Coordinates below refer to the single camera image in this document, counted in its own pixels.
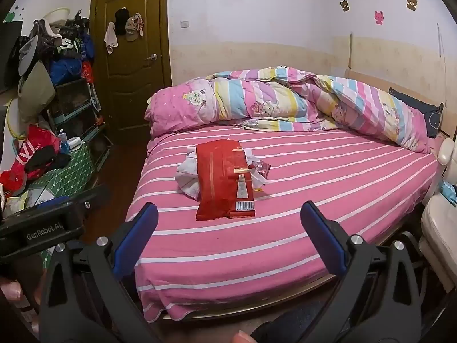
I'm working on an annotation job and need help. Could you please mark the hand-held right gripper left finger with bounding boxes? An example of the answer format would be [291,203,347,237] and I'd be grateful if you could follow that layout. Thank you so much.
[37,202,161,343]

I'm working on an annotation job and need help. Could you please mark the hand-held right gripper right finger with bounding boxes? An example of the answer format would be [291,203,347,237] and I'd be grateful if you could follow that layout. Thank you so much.
[300,201,434,343]

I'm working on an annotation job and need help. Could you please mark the pink clothespins in bag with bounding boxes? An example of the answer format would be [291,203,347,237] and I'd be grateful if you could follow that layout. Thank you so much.
[250,160,272,179]

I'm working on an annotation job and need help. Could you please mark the red white bag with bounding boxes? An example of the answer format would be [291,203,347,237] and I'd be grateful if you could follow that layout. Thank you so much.
[0,125,61,194]

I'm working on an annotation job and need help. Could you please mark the cream padded chair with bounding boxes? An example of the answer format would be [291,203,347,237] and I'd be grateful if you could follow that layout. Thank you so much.
[418,137,457,294]

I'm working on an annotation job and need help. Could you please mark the blue bag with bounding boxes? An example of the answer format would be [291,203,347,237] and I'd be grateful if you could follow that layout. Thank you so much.
[50,59,84,84]

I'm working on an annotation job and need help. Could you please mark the green patterned box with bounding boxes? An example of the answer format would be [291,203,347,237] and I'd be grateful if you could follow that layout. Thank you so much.
[21,139,95,208]

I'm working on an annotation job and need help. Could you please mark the black monitor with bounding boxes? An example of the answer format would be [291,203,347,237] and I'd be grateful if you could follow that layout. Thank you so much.
[0,21,24,93]

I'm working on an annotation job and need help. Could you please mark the navy blue pillow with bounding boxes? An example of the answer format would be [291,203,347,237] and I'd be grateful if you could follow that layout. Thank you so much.
[388,87,444,139]

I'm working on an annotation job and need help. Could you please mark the thin wall cable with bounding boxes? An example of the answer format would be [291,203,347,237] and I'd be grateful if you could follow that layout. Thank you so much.
[437,23,448,108]

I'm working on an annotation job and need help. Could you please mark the white tissue paper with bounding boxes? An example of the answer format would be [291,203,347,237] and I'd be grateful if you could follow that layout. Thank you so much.
[246,148,274,192]
[175,146,202,201]

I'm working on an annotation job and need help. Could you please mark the white round basin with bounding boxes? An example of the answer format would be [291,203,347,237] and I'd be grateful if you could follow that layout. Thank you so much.
[43,6,70,25]

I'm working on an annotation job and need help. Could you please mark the pink striped bed sheet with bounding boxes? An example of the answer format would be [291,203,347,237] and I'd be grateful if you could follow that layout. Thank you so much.
[125,125,440,322]

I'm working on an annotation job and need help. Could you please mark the black storage rack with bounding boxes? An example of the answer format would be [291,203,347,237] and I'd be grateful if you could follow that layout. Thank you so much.
[46,79,109,165]

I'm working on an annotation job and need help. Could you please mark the brown wooden door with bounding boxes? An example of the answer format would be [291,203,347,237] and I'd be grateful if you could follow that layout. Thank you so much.
[89,0,171,143]

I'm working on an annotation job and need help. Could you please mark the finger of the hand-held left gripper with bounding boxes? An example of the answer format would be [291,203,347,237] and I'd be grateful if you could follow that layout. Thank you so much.
[64,185,111,224]

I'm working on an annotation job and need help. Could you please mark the olive green bag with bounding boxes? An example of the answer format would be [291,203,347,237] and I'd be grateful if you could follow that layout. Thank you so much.
[17,62,56,122]

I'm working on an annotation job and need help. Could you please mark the light blue cloth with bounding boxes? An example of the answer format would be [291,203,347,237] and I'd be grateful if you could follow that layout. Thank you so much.
[439,180,457,204]

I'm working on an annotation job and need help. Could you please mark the red snack packet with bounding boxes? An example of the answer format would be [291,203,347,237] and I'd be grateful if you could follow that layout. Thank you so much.
[196,139,256,221]

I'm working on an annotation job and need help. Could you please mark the white hanging cloth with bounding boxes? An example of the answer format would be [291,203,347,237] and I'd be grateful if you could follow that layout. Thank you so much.
[104,21,119,55]

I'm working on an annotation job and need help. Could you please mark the person's left hand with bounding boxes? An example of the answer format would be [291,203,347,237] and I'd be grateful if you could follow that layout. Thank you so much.
[0,279,25,302]

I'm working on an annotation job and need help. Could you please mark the black cap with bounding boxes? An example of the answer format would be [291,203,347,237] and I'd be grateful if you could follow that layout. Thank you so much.
[115,8,130,35]

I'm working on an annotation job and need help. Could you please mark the grey cap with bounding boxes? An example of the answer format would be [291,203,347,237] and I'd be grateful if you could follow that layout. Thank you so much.
[18,36,45,75]

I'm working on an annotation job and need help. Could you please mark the camouflage cap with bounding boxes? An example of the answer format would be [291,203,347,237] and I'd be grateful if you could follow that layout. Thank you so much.
[125,12,144,41]

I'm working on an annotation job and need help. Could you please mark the black cloth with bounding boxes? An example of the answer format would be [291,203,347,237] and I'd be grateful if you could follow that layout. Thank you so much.
[25,147,71,173]

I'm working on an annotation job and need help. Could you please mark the pink cartoon striped quilt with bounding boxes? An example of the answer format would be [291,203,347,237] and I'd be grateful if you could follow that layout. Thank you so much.
[145,66,434,154]

